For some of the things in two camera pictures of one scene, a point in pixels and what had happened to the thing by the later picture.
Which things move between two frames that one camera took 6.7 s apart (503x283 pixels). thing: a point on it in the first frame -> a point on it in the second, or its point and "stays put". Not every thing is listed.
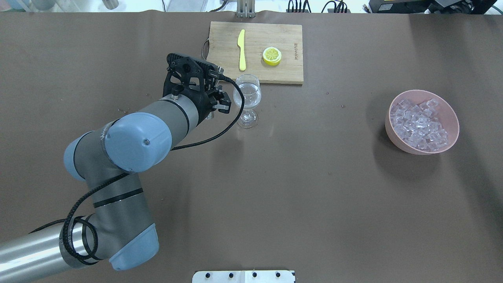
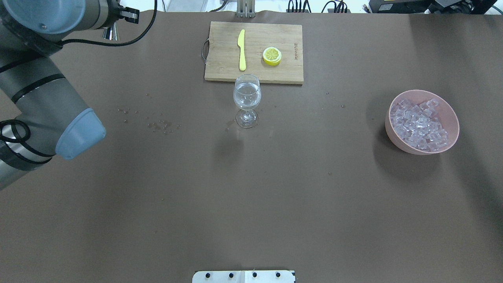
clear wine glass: x=250 y=86 stays put
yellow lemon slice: x=272 y=56 stays put
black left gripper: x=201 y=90 -> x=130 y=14
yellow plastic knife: x=241 y=43 stays put
